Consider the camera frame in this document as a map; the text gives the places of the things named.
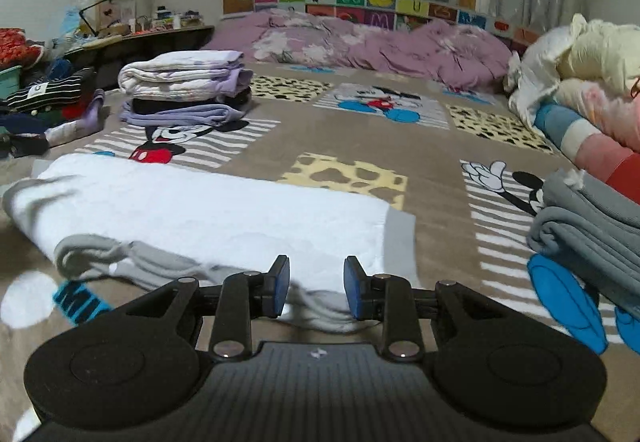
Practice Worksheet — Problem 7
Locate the dark cluttered desk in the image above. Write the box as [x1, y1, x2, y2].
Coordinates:
[64, 24, 216, 90]

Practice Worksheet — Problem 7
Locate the black white striped garment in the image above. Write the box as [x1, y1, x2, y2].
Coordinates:
[4, 74, 97, 114]

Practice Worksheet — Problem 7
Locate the folded grey garment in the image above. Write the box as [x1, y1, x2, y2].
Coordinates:
[525, 167, 640, 319]

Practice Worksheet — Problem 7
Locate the white and lavender clothes stack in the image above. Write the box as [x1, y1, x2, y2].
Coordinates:
[120, 67, 252, 132]

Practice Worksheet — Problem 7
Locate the purple floral duvet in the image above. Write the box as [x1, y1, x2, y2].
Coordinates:
[202, 7, 512, 92]

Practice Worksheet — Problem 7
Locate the lilac printed garment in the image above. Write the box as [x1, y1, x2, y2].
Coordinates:
[44, 89, 107, 146]

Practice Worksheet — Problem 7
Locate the black desk lamp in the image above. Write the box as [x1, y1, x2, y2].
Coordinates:
[79, 0, 116, 36]

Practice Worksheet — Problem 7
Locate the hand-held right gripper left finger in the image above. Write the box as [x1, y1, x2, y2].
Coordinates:
[117, 255, 292, 362]

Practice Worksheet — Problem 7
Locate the red blue striped blanket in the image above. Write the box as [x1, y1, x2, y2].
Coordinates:
[532, 101, 640, 204]

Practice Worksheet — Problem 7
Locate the pink quilt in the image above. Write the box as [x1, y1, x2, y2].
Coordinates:
[551, 77, 640, 164]

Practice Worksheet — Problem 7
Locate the folded white quilted garment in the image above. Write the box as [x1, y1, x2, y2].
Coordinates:
[118, 50, 246, 102]

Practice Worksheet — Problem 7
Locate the cartoon mouse printed blanket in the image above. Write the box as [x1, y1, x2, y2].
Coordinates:
[0, 60, 640, 442]

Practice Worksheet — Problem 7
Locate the colourful picture headboard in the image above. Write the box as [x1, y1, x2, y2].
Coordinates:
[252, 0, 542, 42]

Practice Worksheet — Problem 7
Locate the navy cloth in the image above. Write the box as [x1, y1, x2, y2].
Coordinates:
[0, 112, 51, 159]

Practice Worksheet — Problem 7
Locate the white ruffled cloth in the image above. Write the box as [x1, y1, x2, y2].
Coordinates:
[504, 29, 572, 129]

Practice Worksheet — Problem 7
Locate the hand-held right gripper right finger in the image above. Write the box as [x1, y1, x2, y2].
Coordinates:
[342, 256, 511, 363]

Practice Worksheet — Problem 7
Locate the folded dark garment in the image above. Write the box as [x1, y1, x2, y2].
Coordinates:
[131, 89, 252, 117]

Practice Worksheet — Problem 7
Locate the red green garment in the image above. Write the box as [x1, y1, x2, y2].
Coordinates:
[30, 101, 93, 128]

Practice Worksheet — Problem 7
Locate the red patterned cloth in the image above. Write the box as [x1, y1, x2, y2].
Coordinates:
[0, 27, 47, 69]

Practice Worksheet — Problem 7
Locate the blue bag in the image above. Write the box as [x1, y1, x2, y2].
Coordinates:
[42, 58, 76, 84]

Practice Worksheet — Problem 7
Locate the cardboard box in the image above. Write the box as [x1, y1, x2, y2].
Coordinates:
[92, 0, 137, 32]

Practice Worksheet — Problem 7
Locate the white grey padded garment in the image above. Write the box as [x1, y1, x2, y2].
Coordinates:
[2, 155, 418, 334]

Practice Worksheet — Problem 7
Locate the cream quilt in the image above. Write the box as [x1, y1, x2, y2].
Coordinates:
[554, 14, 640, 84]

